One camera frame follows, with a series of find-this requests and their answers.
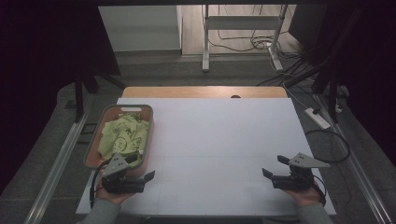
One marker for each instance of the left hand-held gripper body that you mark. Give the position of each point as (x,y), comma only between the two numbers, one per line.
(116,168)

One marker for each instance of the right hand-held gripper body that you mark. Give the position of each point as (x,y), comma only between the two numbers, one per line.
(299,180)

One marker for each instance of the green printed baby shirt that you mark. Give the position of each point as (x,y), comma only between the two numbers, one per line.
(124,137)

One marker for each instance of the orange plastic basket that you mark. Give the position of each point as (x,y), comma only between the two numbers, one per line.
(93,155)

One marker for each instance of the person's right hand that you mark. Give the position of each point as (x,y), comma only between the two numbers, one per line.
(306,197)

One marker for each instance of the person's left hand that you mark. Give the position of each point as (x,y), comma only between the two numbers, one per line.
(112,198)

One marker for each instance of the white power strip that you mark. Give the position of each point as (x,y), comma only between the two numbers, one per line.
(317,118)

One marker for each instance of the black metal stand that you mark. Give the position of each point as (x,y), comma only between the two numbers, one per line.
(333,99)
(78,99)

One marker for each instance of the wooden table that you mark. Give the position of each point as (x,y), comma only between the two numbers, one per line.
(202,92)

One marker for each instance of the white cabinet panel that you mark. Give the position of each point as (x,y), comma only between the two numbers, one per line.
(140,28)

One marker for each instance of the dark curtain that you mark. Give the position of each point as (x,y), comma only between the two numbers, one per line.
(37,62)
(373,62)

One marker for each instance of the aluminium floor rail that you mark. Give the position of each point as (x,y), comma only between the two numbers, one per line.
(361,177)
(56,171)

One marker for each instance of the white metal desk frame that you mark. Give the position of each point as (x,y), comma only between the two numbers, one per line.
(243,22)

